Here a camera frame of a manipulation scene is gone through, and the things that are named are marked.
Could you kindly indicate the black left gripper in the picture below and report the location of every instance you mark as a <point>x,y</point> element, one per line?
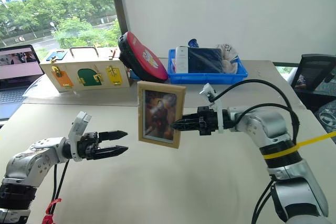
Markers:
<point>88,146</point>

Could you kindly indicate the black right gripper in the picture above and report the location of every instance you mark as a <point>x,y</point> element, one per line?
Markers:
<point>207,121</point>

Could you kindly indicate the wooden picture frame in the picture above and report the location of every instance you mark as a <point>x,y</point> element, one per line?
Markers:
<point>160,87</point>

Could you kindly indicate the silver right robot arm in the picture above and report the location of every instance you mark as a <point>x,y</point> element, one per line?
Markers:
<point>265,127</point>

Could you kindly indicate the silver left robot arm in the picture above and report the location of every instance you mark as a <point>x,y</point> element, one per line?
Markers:
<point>39,157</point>

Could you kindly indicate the blue plastic bin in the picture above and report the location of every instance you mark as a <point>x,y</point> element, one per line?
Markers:
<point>207,77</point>

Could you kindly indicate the white slim carton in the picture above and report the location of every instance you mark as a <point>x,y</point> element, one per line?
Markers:
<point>181,60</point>

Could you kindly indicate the dark blue flat case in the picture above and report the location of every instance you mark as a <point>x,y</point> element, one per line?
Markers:
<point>206,60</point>

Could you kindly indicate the white printed cloth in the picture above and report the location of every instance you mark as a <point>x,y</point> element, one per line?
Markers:
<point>229,56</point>

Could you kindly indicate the blue small object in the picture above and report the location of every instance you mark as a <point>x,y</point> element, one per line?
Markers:
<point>193,43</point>

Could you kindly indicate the red black boxing pad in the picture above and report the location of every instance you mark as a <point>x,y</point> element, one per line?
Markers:
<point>144,56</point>

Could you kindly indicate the wooden latch box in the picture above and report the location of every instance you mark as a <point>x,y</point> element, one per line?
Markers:
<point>86,65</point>

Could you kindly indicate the blue door flap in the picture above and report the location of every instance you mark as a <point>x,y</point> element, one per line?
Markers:
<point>55,56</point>

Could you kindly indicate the open laptop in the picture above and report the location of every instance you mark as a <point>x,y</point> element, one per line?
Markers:
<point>15,62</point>

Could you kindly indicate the yellow zip tie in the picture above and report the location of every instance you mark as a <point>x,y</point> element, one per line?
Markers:
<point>315,140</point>

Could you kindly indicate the black mesh office chair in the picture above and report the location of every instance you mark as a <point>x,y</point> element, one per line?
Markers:
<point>315,74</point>

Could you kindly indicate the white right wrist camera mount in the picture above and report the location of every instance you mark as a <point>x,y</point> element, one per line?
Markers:
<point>217,108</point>

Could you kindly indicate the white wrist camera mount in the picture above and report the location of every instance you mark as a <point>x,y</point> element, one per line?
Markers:
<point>78,125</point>
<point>217,108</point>

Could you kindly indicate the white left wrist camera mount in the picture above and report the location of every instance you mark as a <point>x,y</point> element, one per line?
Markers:
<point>78,125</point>

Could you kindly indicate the dark window frame post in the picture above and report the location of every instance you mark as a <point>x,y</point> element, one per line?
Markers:
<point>119,3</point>

